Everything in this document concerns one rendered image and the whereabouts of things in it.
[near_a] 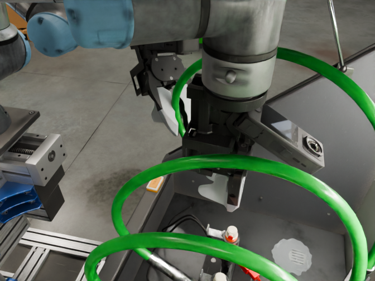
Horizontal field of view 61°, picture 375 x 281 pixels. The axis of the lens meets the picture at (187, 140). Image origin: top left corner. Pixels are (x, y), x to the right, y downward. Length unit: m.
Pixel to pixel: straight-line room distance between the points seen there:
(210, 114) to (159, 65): 0.24
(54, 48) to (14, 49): 0.42
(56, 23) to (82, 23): 0.35
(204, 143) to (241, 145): 0.04
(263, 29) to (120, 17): 0.12
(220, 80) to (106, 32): 0.12
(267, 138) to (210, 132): 0.07
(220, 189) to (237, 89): 0.17
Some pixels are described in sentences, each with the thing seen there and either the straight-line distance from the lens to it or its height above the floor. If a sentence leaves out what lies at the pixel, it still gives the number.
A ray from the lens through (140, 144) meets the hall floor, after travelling 2.49.
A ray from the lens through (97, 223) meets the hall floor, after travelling 2.03.
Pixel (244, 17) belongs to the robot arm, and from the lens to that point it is 0.29.
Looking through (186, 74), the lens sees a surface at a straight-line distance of 0.52.
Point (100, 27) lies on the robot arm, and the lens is 0.26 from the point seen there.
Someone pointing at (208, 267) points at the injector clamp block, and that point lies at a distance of 0.70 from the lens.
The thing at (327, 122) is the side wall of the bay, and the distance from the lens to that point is 0.75.
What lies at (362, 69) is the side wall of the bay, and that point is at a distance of 0.69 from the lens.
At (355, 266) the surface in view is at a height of 1.27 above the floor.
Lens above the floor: 1.59
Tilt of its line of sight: 40 degrees down
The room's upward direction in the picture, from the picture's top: straight up
